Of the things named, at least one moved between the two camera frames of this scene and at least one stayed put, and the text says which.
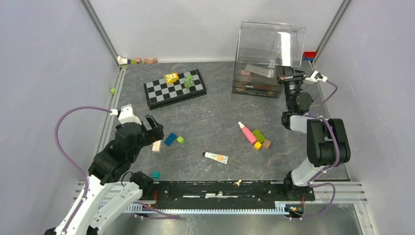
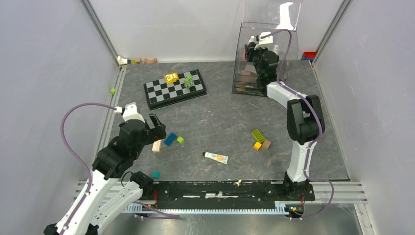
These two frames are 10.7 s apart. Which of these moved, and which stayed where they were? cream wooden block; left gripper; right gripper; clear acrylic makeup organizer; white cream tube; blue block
Moved: clear acrylic makeup organizer; right gripper
Stayed: left gripper; cream wooden block; blue block; white cream tube
